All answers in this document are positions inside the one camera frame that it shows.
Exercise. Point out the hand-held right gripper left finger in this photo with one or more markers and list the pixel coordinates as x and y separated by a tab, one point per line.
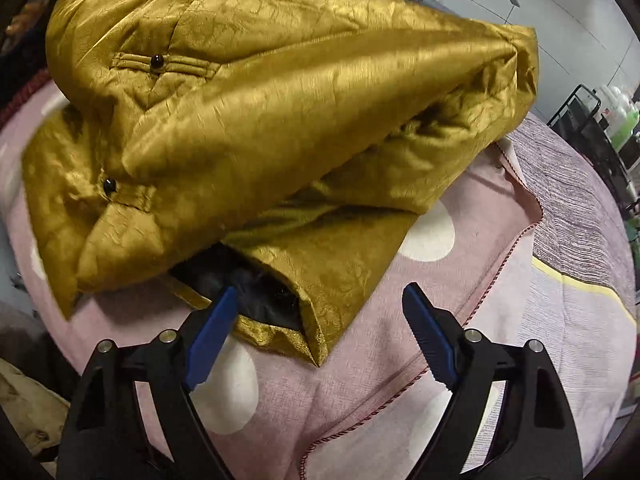
212	345

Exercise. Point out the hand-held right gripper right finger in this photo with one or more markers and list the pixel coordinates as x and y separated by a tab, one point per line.
430	340

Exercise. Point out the golden satin jacket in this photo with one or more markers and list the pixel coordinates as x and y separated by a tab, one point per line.
300	110

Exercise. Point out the pink polka dot blanket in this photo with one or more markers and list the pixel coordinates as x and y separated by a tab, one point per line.
280	385

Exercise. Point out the striped grey pink bed sheet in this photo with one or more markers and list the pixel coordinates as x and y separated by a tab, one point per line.
575	320

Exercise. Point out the khaki cloth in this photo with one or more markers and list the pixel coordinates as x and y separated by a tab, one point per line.
25	410

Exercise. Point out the black metal rack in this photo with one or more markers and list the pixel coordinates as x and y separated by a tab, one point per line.
582	110

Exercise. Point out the white plastic bottle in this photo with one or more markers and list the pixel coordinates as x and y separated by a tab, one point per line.
612	97

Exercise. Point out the red floral cloth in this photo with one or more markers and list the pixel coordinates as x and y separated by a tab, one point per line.
27	100

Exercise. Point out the black folded cloth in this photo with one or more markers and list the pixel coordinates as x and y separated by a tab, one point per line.
20	60

